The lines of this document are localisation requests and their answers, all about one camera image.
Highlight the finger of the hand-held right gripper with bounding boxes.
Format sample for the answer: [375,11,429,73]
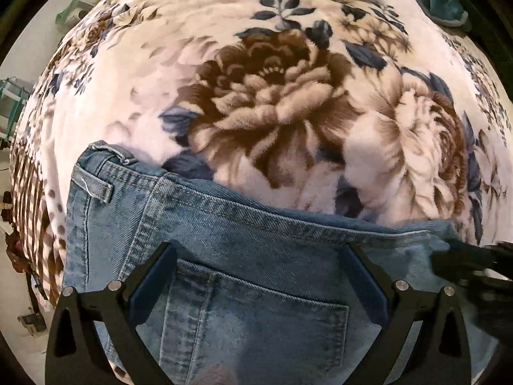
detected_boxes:
[431,240,513,289]

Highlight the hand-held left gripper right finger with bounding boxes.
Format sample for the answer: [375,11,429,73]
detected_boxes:
[341,243,473,385]

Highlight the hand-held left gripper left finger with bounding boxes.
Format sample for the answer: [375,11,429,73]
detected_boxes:
[45,242,178,385]

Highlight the blue denim pants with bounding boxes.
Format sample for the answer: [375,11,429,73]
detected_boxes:
[62,140,501,385]

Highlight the floral fleece blanket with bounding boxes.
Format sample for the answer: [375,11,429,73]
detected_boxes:
[10,0,513,313]

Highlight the teal cloth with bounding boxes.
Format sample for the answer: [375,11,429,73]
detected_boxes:
[411,0,473,32]

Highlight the green plastic container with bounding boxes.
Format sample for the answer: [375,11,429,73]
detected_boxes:
[55,0,94,24]

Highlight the teal wire rack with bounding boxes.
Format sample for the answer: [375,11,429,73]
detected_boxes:
[0,77,30,145]

